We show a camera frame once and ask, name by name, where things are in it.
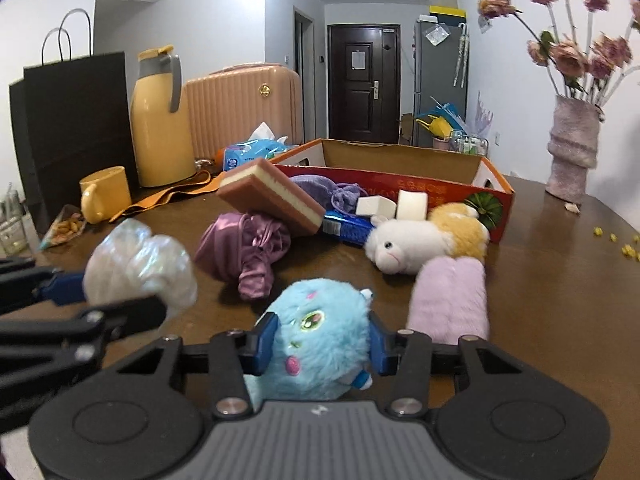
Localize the dark entrance door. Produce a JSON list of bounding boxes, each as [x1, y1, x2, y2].
[[328, 24, 401, 144]]

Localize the purple satin cloth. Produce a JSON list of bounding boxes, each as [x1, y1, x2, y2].
[[194, 212, 291, 301]]

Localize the pink and cream sponge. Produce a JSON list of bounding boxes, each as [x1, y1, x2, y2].
[[217, 158, 326, 235]]

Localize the pink suitcase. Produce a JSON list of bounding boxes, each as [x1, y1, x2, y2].
[[183, 63, 304, 159]]

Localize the yellow toy clutter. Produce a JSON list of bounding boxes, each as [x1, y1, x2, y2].
[[414, 103, 468, 141]]

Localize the clear plastic bag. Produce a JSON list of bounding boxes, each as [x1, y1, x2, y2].
[[82, 219, 198, 318]]

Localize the lilac fluffy towel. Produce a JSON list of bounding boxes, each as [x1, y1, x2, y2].
[[406, 257, 489, 344]]

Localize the pink textured vase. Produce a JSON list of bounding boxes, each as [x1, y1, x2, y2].
[[546, 96, 601, 205]]

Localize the purple knitted cloth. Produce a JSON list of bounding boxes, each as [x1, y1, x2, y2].
[[290, 174, 368, 214]]

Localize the orange fruit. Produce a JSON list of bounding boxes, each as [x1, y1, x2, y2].
[[214, 148, 227, 166]]

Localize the white and tan plush toy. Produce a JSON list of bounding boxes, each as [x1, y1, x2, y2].
[[363, 203, 490, 275]]

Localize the grey cabinet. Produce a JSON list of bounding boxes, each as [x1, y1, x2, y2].
[[412, 13, 469, 148]]

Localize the black paper bag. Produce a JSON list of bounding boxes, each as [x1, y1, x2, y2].
[[8, 8, 140, 235]]

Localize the orange strap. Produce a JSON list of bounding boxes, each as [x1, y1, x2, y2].
[[108, 169, 226, 224]]

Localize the snack bag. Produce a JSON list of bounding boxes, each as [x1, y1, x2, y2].
[[39, 205, 87, 252]]

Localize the glass cup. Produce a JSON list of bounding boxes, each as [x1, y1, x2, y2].
[[1, 183, 28, 256]]

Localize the yellow thermos jug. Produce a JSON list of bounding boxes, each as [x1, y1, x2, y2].
[[130, 44, 196, 188]]

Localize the blue wet wipes pack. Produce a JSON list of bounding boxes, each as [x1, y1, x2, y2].
[[221, 122, 294, 171]]

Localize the dried pink flowers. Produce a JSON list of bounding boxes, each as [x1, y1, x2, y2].
[[477, 0, 639, 110]]

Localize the blue tissue pack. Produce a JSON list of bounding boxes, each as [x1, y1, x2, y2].
[[322, 210, 373, 247]]

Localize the red cardboard box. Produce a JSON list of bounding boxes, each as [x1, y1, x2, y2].
[[272, 139, 514, 244]]

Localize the blue fluffy plush toy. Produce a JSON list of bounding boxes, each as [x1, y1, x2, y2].
[[244, 278, 373, 410]]

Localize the yellow mug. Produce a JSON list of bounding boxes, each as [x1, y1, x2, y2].
[[79, 166, 131, 224]]

